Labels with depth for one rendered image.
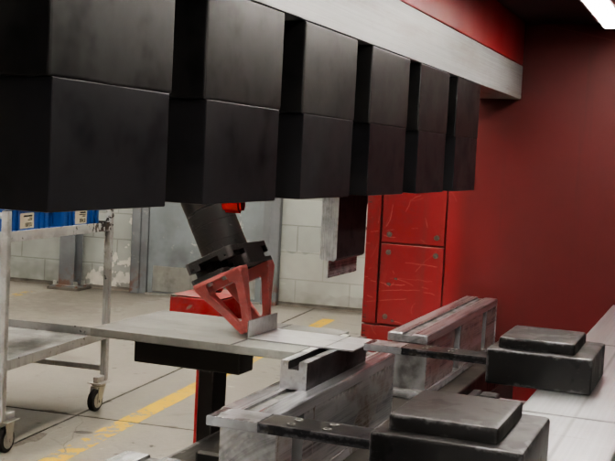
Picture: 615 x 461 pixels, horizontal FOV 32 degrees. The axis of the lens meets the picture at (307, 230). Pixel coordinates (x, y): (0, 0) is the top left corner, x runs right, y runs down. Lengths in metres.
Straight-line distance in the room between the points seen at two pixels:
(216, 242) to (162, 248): 7.75
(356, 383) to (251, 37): 0.50
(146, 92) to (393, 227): 1.42
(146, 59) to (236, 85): 0.14
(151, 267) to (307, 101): 8.09
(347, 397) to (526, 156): 0.94
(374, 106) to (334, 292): 7.42
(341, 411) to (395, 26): 0.44
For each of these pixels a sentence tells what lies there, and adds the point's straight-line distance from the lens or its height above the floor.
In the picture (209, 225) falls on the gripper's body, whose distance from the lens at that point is 1.28.
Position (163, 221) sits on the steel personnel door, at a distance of 9.01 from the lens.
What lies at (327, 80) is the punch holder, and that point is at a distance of 1.06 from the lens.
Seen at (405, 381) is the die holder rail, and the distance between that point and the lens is 1.59.
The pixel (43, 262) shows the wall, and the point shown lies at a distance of 9.58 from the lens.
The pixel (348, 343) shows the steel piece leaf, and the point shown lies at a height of 1.00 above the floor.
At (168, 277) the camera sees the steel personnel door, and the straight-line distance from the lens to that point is 9.02.
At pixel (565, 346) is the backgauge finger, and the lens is 1.16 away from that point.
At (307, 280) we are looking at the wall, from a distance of 8.66.
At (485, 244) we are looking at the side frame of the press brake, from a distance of 2.08.
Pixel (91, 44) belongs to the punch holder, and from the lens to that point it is 0.69.
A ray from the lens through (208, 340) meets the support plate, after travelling 1.24.
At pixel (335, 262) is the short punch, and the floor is 1.10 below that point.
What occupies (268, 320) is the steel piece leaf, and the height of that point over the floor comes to 1.02.
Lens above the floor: 1.22
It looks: 4 degrees down
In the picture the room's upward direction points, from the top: 3 degrees clockwise
